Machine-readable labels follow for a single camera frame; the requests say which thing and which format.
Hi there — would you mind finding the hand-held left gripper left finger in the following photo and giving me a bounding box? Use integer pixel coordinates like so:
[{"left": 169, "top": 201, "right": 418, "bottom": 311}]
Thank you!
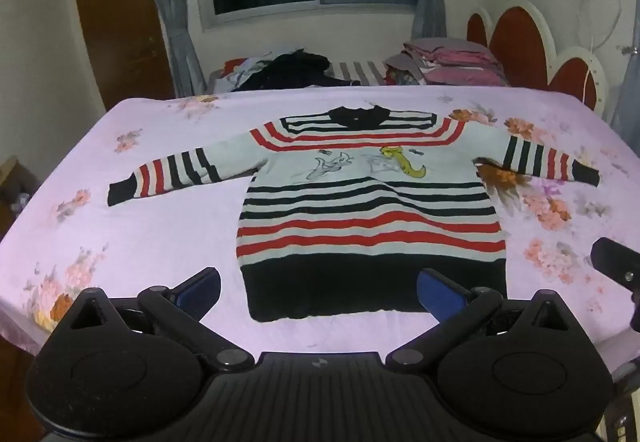
[{"left": 64, "top": 266, "right": 255, "bottom": 374}]

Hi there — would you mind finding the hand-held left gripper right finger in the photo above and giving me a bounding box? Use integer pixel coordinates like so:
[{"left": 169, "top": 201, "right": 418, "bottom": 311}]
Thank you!
[{"left": 385, "top": 267, "right": 577, "bottom": 373}]

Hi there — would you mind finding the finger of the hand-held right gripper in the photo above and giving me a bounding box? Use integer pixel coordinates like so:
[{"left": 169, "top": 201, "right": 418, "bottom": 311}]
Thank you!
[{"left": 590, "top": 236, "right": 640, "bottom": 319}]

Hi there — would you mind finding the striped cartoon knit sweater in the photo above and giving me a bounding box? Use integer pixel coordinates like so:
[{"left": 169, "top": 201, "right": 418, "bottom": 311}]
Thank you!
[{"left": 106, "top": 105, "right": 601, "bottom": 323}]

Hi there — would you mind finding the white and red clothes heap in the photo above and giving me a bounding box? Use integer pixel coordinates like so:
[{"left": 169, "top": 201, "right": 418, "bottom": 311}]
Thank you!
[{"left": 207, "top": 56, "right": 273, "bottom": 94}]

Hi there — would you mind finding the black clothes heap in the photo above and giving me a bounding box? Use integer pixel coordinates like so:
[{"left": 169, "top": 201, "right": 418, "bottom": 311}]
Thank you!
[{"left": 237, "top": 49, "right": 362, "bottom": 92}]

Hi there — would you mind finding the pink floral bed sheet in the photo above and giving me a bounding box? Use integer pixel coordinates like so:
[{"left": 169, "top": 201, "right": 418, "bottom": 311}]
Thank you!
[{"left": 0, "top": 85, "right": 640, "bottom": 358}]

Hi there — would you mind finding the cardboard box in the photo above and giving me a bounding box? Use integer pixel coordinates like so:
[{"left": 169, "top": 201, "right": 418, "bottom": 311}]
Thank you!
[{"left": 0, "top": 156, "right": 42, "bottom": 224}]

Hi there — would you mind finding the colourful printed cloth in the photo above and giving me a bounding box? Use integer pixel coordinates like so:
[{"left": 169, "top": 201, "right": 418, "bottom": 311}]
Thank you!
[{"left": 384, "top": 53, "right": 426, "bottom": 86}]

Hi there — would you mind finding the stack of pink folded bedding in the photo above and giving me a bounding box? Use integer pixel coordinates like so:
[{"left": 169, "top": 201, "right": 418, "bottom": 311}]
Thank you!
[{"left": 400, "top": 37, "right": 509, "bottom": 87}]

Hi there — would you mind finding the grey striped cloth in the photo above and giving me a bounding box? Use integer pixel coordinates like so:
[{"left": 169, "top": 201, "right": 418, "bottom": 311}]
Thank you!
[{"left": 324, "top": 59, "right": 392, "bottom": 86}]

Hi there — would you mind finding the red scalloped headboard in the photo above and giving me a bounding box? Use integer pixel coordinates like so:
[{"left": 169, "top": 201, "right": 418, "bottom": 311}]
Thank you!
[{"left": 465, "top": 0, "right": 609, "bottom": 117}]

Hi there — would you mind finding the brown wooden door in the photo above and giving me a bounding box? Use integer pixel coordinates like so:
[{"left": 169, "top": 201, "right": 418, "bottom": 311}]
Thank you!
[{"left": 69, "top": 0, "right": 177, "bottom": 114}]

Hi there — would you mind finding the white wall cable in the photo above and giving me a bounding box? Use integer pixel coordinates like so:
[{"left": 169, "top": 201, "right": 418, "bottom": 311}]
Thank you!
[{"left": 580, "top": 0, "right": 627, "bottom": 104}]

